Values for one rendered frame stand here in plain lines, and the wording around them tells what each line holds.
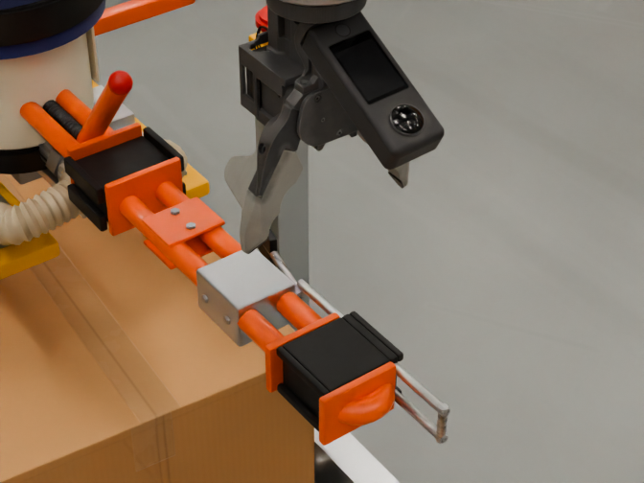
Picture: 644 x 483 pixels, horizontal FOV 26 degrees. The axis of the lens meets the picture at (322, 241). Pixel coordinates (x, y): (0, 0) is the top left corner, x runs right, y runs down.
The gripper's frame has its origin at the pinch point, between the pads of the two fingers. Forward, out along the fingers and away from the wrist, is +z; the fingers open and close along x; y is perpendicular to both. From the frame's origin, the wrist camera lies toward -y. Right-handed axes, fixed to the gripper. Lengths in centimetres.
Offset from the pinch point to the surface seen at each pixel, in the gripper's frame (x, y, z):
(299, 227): -49, 77, 69
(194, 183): -12, 43, 26
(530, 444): -95, 64, 136
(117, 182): 3.9, 29.7, 11.6
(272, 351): 4.5, 2.0, 12.3
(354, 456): -31, 37, 76
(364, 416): 1.7, -7.0, 14.2
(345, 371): 1.2, -3.6, 12.1
